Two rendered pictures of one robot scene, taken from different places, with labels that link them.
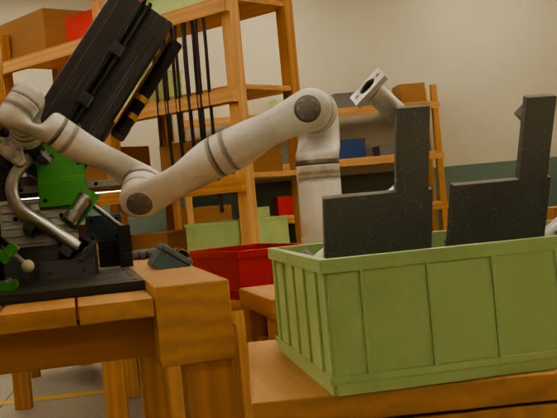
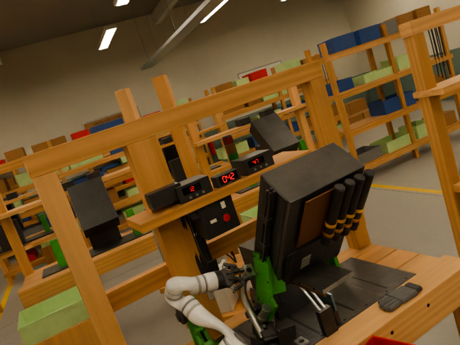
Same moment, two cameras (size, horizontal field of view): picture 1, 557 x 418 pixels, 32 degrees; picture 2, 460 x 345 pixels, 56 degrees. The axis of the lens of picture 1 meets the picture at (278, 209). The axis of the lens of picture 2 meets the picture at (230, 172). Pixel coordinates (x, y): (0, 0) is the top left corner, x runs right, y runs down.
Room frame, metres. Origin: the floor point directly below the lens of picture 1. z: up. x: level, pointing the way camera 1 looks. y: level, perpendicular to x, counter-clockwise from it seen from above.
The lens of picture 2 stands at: (1.99, -1.09, 1.91)
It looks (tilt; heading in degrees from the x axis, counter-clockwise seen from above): 9 degrees down; 77
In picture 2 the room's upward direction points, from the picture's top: 19 degrees counter-clockwise
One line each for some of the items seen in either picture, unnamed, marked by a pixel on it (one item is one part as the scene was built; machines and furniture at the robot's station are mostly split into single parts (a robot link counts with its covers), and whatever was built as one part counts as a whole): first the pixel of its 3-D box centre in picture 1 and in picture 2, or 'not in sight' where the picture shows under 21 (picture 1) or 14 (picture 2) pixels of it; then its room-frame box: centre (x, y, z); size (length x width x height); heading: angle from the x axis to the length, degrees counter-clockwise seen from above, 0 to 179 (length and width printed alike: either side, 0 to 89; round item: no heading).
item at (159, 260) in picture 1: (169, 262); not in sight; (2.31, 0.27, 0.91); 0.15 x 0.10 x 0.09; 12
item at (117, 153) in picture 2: not in sight; (70, 195); (0.85, 7.50, 1.12); 3.01 x 0.54 x 2.24; 7
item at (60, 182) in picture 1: (60, 165); (269, 276); (2.37, 0.53, 1.17); 0.13 x 0.12 x 0.20; 12
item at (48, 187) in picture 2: not in sight; (229, 216); (2.37, 0.90, 1.36); 1.49 x 0.09 x 0.97; 12
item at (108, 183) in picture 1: (77, 188); (307, 272); (2.53, 0.53, 1.11); 0.39 x 0.16 x 0.03; 102
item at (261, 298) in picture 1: (327, 294); not in sight; (2.01, -0.09, 0.83); 0.32 x 0.32 x 0.04; 13
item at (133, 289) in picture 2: not in sight; (232, 239); (2.35, 0.97, 1.23); 1.30 x 0.05 x 0.09; 12
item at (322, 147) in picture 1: (315, 129); not in sight; (2.01, -0.09, 1.18); 0.09 x 0.09 x 0.17; 75
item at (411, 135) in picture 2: not in sight; (389, 92); (6.36, 5.15, 1.14); 2.45 x 0.55 x 2.28; 7
